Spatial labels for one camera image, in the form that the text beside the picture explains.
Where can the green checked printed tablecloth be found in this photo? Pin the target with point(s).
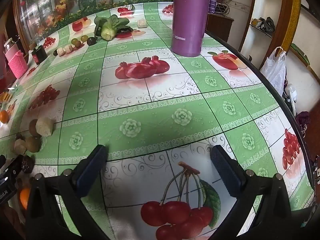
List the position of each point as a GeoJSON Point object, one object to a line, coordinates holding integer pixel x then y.
{"type": "Point", "coordinates": [150, 130]}

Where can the pale beige food chunk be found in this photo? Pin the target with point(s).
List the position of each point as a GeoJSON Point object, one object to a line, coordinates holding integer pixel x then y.
{"type": "Point", "coordinates": [142, 23]}

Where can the black bag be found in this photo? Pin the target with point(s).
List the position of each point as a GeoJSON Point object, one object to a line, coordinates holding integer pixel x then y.
{"type": "Point", "coordinates": [268, 25]}

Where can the clear plastic wrapped snack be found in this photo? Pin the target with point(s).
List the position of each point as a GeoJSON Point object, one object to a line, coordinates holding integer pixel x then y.
{"type": "Point", "coordinates": [5, 97]}

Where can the green round fruit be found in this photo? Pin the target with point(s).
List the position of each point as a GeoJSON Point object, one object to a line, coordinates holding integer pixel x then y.
{"type": "Point", "coordinates": [75, 41]}
{"type": "Point", "coordinates": [83, 38]}

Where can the white food piece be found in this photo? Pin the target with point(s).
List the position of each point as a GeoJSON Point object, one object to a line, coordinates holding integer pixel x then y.
{"type": "Point", "coordinates": [61, 52]}
{"type": "Point", "coordinates": [68, 49]}

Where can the purple cloth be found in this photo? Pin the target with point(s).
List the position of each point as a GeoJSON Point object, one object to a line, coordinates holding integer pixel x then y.
{"type": "Point", "coordinates": [303, 120]}

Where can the white shelf unit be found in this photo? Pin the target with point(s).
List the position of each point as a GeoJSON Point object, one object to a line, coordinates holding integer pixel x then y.
{"type": "Point", "coordinates": [247, 17]}

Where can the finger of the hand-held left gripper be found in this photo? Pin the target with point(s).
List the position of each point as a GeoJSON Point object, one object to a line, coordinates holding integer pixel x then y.
{"type": "Point", "coordinates": [11, 168]}

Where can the flower-printed glass cabinet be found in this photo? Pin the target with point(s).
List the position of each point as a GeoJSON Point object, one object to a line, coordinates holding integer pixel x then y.
{"type": "Point", "coordinates": [50, 0]}

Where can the dark wooden cabinet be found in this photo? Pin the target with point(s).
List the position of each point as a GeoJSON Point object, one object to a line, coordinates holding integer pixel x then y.
{"type": "Point", "coordinates": [220, 27]}

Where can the beige knobbly lump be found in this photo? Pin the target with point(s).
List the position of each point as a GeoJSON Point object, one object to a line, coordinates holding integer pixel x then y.
{"type": "Point", "coordinates": [20, 147]}
{"type": "Point", "coordinates": [45, 126]}

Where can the dark purple round fruit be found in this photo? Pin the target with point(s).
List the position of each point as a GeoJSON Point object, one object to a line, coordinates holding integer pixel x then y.
{"type": "Point", "coordinates": [91, 41]}

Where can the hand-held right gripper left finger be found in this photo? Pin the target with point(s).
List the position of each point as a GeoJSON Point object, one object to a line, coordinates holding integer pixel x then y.
{"type": "Point", "coordinates": [91, 170]}

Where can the pink knit-sleeved glass cup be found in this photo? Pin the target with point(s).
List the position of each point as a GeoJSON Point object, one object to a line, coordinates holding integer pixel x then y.
{"type": "Point", "coordinates": [16, 62]}

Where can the purple thermos bottle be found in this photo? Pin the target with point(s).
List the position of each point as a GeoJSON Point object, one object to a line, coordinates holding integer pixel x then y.
{"type": "Point", "coordinates": [190, 17]}

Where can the dark jar with red label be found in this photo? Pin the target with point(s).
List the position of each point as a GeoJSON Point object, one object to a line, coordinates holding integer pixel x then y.
{"type": "Point", "coordinates": [38, 54]}

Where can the white plastic bag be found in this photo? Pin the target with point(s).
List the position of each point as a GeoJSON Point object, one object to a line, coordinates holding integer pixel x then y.
{"type": "Point", "coordinates": [273, 72]}

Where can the orange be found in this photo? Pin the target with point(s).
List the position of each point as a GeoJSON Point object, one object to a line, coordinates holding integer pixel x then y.
{"type": "Point", "coordinates": [24, 198]}
{"type": "Point", "coordinates": [3, 117]}

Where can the dark brown glittery ball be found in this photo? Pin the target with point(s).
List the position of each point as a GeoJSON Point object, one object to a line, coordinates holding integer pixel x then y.
{"type": "Point", "coordinates": [28, 164]}

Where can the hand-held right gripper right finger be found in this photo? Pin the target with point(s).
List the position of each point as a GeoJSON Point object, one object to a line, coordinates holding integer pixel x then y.
{"type": "Point", "coordinates": [225, 172]}

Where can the small yellow box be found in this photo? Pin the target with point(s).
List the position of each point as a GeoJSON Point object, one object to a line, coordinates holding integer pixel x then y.
{"type": "Point", "coordinates": [255, 23]}

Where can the small dark brown fruit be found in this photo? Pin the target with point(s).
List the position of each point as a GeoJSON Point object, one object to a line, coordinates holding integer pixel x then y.
{"type": "Point", "coordinates": [19, 136]}

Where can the brown kiwi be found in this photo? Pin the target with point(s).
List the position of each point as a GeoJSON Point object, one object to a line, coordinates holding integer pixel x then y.
{"type": "Point", "coordinates": [33, 144]}
{"type": "Point", "coordinates": [33, 128]}

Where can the bok choy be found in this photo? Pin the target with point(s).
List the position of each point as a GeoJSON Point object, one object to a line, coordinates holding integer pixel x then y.
{"type": "Point", "coordinates": [108, 31]}

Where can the white charger plug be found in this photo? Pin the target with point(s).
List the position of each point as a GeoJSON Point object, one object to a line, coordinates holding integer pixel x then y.
{"type": "Point", "coordinates": [291, 92]}

